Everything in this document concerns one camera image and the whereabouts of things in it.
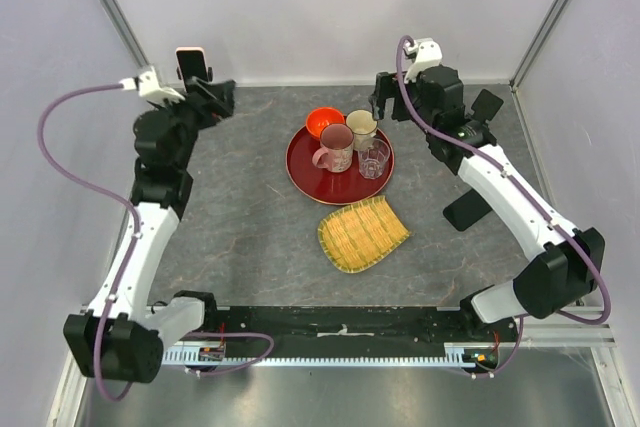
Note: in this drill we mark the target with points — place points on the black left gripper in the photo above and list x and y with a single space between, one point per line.
210 111

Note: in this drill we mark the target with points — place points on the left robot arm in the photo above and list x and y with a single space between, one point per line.
118 338

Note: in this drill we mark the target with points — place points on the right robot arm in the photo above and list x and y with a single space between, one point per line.
564 262

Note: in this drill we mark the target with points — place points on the pink-cased smartphone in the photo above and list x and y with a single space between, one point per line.
191 62

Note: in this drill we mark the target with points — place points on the pink floral mug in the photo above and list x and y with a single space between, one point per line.
336 149

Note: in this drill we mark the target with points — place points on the black folding phone stand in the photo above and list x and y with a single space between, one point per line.
485 107

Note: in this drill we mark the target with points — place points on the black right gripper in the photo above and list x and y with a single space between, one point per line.
387 86

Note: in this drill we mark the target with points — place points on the cream cup with dark rim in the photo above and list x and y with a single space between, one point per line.
364 127

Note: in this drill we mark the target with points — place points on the round red tray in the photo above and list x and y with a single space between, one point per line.
332 188

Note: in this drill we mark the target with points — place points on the grey slotted cable duct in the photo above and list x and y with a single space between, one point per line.
201 355

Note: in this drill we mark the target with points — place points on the orange bowl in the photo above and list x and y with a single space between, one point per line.
319 118

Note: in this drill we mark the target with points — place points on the clear glass tumbler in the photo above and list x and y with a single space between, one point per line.
373 157

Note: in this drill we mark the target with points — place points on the aluminium frame rail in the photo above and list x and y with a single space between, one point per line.
558 331

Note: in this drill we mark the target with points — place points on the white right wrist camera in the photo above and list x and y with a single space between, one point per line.
423 53

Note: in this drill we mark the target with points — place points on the woven bamboo mat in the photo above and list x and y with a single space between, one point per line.
357 237

